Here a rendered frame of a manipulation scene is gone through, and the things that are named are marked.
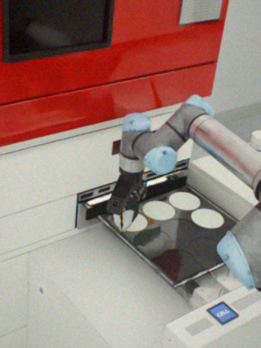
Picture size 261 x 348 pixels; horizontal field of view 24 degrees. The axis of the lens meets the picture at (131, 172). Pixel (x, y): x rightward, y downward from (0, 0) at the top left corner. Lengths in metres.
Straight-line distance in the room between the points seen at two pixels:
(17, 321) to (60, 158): 0.57
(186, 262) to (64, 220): 0.39
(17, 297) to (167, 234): 0.50
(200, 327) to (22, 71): 0.72
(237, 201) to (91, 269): 0.51
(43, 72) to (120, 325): 0.67
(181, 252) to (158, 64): 0.53
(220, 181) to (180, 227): 0.23
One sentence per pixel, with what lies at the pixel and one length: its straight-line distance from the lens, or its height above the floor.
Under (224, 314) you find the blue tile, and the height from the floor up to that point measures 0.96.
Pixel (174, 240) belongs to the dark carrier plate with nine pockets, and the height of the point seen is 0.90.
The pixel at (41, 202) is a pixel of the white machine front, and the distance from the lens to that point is 1.73.
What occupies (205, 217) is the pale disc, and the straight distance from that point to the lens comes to 1.90.
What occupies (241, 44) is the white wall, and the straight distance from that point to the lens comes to 4.41.
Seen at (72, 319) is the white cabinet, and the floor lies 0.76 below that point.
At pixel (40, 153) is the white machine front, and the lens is 1.64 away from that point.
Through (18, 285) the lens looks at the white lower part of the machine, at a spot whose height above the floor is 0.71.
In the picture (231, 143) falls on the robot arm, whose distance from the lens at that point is 1.42.
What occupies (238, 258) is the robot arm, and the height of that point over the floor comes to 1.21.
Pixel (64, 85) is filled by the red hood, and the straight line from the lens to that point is 1.53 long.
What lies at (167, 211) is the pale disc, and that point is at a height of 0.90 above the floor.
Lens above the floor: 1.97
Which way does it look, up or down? 31 degrees down
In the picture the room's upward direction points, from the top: 7 degrees clockwise
